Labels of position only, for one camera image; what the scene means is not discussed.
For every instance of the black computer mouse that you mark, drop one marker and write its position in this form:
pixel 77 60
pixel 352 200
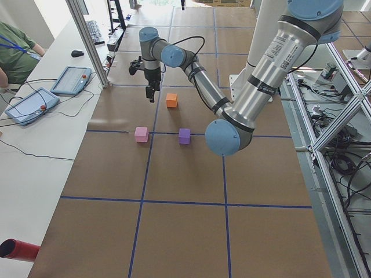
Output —
pixel 77 53

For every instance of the purple foam cube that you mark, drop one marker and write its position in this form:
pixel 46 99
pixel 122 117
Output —
pixel 184 136

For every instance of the brown paper table cover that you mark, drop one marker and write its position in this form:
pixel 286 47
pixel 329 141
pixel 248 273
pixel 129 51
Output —
pixel 164 209

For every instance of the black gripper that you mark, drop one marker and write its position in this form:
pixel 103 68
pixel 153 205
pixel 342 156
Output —
pixel 152 76

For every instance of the aluminium frame post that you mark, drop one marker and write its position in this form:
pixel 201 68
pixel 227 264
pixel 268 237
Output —
pixel 80 23

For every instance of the blue teach pendant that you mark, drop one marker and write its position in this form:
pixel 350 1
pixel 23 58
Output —
pixel 32 107
pixel 72 80

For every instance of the red cylinder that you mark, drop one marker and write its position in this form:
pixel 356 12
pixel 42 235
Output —
pixel 19 250

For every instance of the aluminium side frame rail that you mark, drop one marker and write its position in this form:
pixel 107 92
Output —
pixel 327 102

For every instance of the near blue teach pendant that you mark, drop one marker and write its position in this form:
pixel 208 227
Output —
pixel 32 107

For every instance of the black keyboard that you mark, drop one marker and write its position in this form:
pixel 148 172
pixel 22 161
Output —
pixel 95 32

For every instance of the person in green shirt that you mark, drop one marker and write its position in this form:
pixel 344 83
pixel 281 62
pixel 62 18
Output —
pixel 19 55

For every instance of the pink foam cube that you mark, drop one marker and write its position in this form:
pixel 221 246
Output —
pixel 141 134

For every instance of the far blue teach pendant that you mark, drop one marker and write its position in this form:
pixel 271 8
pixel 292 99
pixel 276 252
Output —
pixel 72 80

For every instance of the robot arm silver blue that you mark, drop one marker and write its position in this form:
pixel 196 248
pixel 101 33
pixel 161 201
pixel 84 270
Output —
pixel 302 24

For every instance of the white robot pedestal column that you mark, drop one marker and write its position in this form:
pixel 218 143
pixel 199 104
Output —
pixel 266 28

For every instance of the orange foam cube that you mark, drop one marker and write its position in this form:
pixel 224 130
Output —
pixel 171 100

